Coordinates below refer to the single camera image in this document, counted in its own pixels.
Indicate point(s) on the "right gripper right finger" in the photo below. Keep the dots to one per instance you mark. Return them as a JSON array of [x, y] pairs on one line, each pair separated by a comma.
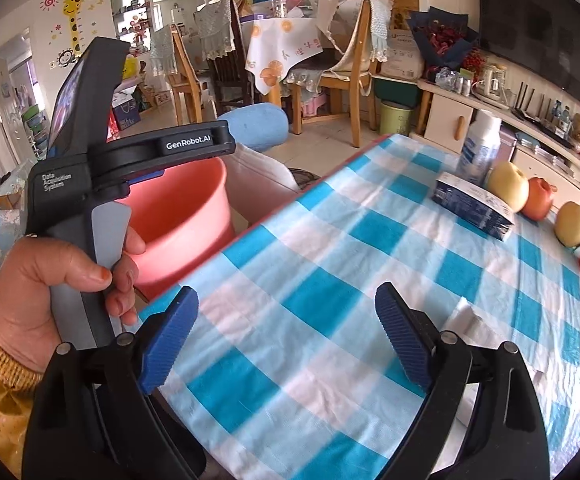
[[422, 350]]

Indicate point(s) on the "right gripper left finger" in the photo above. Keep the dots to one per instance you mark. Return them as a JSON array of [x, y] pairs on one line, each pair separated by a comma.
[[140, 362]]

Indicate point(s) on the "red plastic trash bucket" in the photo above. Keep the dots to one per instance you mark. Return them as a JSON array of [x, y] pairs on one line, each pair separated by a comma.
[[184, 217]]

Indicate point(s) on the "green trash bin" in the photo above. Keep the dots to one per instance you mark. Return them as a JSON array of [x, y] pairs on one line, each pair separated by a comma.
[[394, 118]]

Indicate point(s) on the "person left hand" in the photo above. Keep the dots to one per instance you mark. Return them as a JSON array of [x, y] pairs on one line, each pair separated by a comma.
[[35, 264]]

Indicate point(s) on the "blue checkered tablecloth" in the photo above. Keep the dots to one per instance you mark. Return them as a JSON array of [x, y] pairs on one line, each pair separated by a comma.
[[363, 331]]

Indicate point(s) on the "light wooden chair far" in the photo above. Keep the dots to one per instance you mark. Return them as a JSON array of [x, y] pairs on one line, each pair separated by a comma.
[[171, 60]]

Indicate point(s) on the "light wooden chair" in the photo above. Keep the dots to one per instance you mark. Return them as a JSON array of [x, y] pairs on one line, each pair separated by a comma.
[[348, 78], [171, 60]]

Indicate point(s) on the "white cushion chair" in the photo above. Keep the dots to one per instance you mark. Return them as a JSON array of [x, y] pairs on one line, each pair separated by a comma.
[[257, 184]]

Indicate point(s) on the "red apple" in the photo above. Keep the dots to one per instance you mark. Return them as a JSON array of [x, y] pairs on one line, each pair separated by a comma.
[[540, 199]]

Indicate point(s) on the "white plastic milk bottle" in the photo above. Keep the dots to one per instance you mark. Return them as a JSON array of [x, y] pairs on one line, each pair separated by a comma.
[[480, 148]]

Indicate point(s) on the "yellow pear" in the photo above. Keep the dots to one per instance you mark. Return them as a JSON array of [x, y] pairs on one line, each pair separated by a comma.
[[567, 224]]

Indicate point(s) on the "blue cushioned stool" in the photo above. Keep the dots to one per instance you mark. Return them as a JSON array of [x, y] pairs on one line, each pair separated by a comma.
[[260, 126]]

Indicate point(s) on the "dark wooden dining chair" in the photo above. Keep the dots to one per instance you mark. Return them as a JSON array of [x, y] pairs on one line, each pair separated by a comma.
[[223, 48]]

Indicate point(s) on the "white TV cabinet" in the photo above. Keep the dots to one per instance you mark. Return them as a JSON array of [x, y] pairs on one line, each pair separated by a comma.
[[443, 122]]

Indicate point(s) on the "glass kettle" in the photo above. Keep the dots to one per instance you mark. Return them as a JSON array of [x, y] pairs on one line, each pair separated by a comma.
[[492, 82]]

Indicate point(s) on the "white orange-print tablecloth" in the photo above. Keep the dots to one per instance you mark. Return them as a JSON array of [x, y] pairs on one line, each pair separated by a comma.
[[275, 45]]

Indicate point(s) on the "dark blue flower bouquet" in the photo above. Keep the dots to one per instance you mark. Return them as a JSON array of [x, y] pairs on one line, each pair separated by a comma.
[[445, 40]]

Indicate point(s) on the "light wooden chair right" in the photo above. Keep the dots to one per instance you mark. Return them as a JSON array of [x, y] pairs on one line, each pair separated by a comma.
[[348, 78]]

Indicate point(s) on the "black television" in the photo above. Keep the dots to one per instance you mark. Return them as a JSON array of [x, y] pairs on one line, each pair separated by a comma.
[[543, 36]]

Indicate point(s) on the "giraffe height wall sticker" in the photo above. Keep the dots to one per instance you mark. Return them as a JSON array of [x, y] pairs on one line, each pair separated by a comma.
[[71, 9]]

